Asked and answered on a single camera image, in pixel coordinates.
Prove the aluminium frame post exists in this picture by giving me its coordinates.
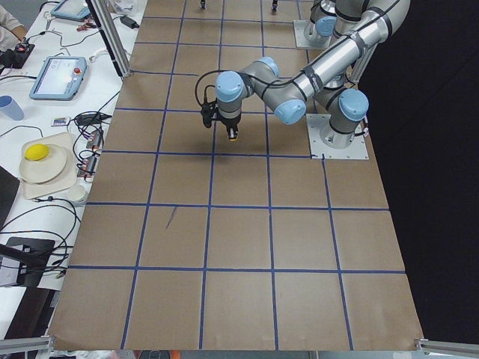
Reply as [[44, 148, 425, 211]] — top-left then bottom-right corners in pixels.
[[85, 0, 131, 79]]

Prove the black power adapter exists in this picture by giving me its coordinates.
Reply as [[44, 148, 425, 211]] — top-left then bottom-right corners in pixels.
[[120, 16, 139, 29]]

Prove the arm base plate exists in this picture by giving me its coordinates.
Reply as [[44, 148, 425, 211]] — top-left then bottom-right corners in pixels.
[[306, 114, 369, 160], [293, 19, 331, 49]]

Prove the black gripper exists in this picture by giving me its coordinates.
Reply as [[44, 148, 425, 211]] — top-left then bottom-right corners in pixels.
[[218, 99, 242, 139]]

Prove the beige tray with plates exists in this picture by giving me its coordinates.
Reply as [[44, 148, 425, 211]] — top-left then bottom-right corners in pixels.
[[19, 132, 76, 200]]

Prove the blue plastic cup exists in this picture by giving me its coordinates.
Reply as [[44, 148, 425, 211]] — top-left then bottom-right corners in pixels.
[[0, 95, 24, 120]]

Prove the yellow ball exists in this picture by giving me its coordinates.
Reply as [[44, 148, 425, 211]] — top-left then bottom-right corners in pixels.
[[24, 144, 49, 161]]

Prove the white paper cup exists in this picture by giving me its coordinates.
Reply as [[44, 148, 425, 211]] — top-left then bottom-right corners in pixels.
[[67, 185, 88, 205]]

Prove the blue teach pendant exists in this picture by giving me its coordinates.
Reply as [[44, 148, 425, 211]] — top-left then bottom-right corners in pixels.
[[50, 0, 91, 22], [29, 56, 87, 101]]

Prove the black camera stand base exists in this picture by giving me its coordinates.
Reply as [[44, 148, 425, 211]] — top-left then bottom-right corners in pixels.
[[1, 236, 55, 287]]

